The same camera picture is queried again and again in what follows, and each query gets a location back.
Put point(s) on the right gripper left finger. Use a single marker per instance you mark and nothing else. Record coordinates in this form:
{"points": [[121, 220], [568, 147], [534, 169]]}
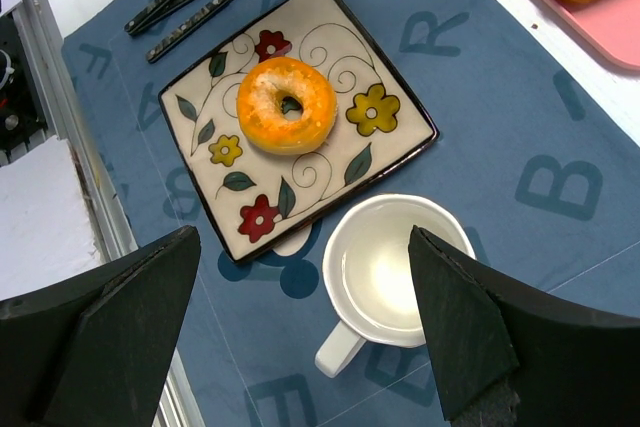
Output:
{"points": [[95, 349]]}

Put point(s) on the floral square plate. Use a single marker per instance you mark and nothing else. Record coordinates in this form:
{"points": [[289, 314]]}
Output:
{"points": [[256, 199]]}

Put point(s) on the blue lettered placemat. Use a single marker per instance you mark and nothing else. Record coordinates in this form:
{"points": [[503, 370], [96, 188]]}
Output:
{"points": [[545, 184]]}

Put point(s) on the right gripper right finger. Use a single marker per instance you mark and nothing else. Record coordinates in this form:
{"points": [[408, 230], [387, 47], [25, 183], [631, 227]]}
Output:
{"points": [[506, 354]]}

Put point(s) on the pink plastic tray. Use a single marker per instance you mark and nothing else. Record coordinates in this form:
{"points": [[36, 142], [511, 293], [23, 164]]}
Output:
{"points": [[609, 26]]}

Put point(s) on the white ceramic mug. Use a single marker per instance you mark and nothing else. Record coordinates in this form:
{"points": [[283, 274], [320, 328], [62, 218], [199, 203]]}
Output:
{"points": [[367, 275]]}

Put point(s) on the orange bagel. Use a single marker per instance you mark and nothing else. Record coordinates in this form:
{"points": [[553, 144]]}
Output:
{"points": [[286, 107]]}

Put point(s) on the aluminium table frame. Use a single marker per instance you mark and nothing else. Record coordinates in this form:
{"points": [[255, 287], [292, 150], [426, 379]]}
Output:
{"points": [[49, 226]]}

